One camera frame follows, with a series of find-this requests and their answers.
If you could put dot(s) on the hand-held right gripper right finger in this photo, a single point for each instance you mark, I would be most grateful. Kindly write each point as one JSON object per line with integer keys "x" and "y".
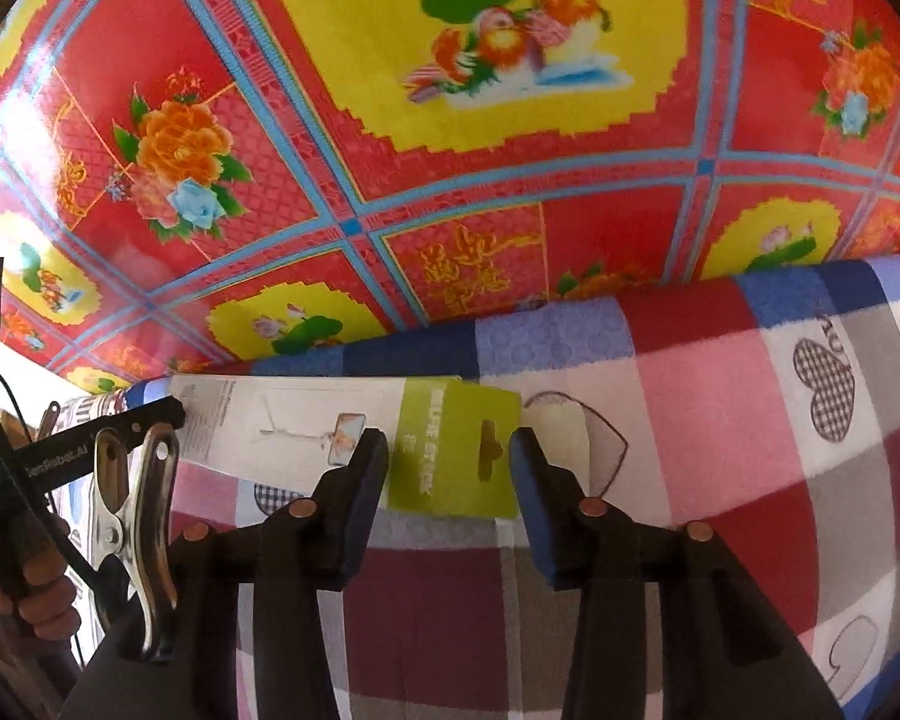
{"x": 529, "y": 502}

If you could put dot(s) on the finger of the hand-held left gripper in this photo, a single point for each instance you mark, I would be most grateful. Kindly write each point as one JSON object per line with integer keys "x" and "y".
{"x": 154, "y": 415}

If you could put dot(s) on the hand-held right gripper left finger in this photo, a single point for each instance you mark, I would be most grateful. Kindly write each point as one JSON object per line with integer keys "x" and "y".
{"x": 375, "y": 495}

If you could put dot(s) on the long white green box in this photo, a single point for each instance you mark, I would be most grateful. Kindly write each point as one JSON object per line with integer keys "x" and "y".
{"x": 450, "y": 450}

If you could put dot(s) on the person's left hand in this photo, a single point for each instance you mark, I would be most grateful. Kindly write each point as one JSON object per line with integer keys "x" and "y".
{"x": 45, "y": 607}

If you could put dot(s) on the metal spring clip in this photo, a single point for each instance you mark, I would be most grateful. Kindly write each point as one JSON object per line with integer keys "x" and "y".
{"x": 146, "y": 510}

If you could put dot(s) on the heart patterned bed sheet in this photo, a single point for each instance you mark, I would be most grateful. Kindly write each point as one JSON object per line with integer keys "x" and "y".
{"x": 720, "y": 427}

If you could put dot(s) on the red floral cloth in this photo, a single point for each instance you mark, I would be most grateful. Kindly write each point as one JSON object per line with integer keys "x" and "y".
{"x": 495, "y": 165}

